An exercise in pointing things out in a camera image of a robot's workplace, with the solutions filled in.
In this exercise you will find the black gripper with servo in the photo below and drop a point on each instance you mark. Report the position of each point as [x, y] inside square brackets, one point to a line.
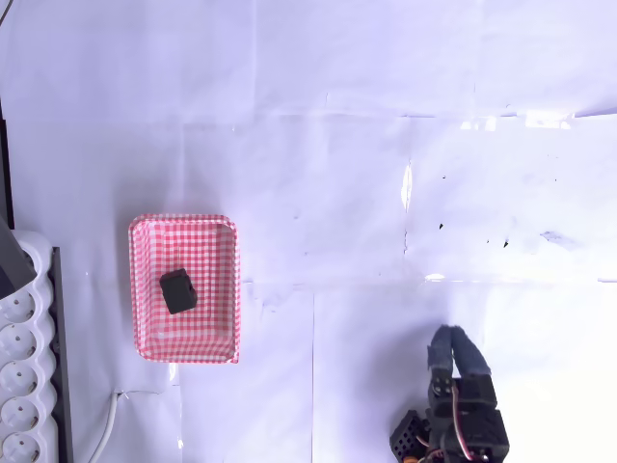
[474, 392]

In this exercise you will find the black cube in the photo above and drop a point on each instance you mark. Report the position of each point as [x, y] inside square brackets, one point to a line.
[178, 290]

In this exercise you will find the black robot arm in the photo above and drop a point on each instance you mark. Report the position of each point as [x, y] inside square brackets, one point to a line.
[477, 434]

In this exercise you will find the red checkered paper tray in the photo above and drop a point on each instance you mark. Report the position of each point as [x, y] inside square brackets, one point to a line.
[212, 328]

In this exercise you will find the white power strip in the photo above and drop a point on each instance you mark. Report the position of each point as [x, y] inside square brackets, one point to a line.
[21, 362]

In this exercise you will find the grey slanted stand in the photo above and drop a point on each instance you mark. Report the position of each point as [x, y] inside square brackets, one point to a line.
[12, 260]

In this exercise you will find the black shelf rail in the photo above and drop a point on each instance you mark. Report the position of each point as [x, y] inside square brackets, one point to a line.
[61, 362]

